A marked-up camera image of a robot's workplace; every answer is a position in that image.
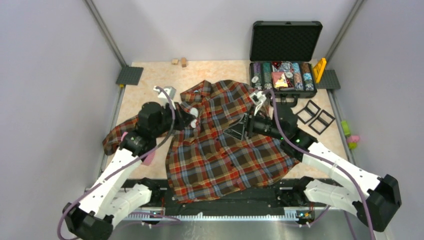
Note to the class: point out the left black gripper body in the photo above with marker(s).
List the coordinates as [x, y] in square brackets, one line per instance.
[179, 122]

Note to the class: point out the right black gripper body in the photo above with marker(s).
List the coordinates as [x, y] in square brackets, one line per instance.
[244, 123]

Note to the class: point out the silver brooch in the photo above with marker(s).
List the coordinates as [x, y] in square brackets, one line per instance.
[193, 124]

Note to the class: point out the plaid flannel shirt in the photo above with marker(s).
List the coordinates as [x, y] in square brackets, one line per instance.
[205, 163]

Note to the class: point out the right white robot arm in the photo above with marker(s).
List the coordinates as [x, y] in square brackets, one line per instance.
[373, 199]

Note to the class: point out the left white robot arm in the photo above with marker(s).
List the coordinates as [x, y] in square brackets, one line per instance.
[97, 212]

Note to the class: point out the black brooch display tray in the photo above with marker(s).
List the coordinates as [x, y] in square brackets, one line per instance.
[318, 119]

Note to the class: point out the pink metronome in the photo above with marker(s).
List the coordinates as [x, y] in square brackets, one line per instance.
[148, 159]

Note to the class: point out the wooden block right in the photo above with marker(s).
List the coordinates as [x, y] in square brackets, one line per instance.
[184, 62]

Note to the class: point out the left grey baseplate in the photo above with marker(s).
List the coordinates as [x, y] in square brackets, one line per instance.
[129, 75]

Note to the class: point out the grey baseplate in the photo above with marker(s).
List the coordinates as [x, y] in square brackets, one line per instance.
[129, 75]
[329, 81]

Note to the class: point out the black poker chip case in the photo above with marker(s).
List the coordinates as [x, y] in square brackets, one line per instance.
[280, 55]

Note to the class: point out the yellow plastic toy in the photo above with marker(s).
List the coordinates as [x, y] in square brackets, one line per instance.
[318, 70]

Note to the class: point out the right grey baseplate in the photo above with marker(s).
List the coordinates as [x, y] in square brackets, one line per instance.
[329, 81]

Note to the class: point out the green pink toy pieces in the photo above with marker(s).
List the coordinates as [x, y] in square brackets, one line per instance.
[351, 140]

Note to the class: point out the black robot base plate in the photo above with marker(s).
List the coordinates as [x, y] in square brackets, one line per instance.
[274, 200]

